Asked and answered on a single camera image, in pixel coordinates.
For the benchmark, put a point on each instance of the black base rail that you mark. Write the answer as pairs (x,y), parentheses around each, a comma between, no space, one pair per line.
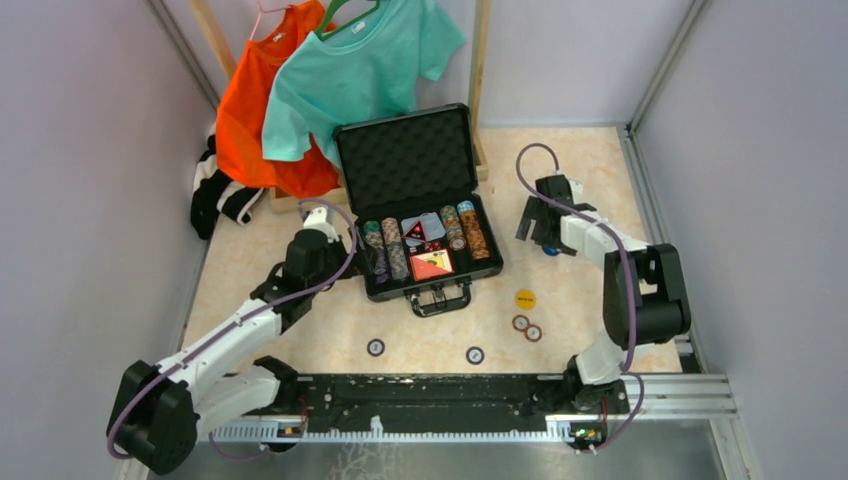
(419,404)

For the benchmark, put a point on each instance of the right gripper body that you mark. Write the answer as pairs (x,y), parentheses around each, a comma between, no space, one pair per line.
(534,212)

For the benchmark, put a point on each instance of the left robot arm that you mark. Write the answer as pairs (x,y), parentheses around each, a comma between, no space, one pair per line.
(161,410)

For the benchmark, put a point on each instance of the black white striped garment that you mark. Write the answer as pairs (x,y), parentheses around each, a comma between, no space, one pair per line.
(214,193)

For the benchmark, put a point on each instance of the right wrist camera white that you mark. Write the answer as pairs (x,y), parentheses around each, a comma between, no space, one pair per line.
(575,194)

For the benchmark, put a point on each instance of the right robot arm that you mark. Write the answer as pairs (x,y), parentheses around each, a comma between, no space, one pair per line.
(644,297)

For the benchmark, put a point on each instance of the yellow round button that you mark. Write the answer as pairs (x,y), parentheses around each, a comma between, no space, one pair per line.
(525,299)

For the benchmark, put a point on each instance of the blue backed card deck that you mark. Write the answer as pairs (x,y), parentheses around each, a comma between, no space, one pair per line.
(414,218)

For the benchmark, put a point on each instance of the red playing card box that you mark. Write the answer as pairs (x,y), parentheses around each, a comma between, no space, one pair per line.
(431,264)

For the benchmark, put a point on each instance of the wooden clothes rack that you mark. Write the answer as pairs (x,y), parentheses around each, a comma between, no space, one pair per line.
(280,202)

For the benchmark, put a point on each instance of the red black triangle marker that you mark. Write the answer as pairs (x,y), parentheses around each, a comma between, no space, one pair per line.
(413,233)

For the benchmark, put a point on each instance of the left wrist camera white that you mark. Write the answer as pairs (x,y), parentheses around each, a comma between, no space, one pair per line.
(321,219)

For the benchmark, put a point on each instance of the orange t-shirt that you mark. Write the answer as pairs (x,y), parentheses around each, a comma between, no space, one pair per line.
(241,113)

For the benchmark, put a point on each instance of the green multicolour chip row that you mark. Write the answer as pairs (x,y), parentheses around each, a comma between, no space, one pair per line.
(451,221)

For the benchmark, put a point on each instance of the purple chip on table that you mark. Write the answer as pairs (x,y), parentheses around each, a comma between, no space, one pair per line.
(376,347)
(474,355)

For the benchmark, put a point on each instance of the red white chip right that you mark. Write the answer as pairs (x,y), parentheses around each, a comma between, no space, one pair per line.
(533,333)

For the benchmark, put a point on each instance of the green blue chip row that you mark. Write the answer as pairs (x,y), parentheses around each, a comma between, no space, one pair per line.
(373,237)

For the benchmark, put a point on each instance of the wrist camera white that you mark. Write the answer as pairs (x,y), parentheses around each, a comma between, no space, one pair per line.
(321,219)
(575,194)

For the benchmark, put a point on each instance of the purple chip on table right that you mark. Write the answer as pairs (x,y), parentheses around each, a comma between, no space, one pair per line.
(474,355)

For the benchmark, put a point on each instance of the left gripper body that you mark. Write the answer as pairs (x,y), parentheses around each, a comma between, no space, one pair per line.
(359,263)

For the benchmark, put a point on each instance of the teal t-shirt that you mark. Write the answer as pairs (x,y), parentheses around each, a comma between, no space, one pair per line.
(364,71)

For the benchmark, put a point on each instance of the black poker set case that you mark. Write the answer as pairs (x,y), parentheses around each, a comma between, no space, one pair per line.
(408,165)

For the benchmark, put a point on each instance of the orange red chip row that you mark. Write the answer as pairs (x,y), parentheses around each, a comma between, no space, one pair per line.
(473,231)

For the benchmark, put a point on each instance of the purple chip on table left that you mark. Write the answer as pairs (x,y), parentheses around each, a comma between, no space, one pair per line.
(376,347)

